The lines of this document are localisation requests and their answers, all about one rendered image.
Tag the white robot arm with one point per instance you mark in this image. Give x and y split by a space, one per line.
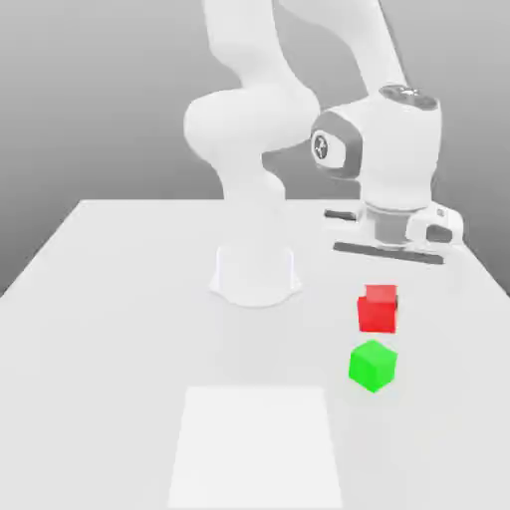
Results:
247 127

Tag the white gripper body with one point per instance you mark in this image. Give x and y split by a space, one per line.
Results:
388 254

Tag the small red cube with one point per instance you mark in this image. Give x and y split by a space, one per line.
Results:
377 314

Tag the small green cube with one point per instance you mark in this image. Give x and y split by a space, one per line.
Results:
372 366

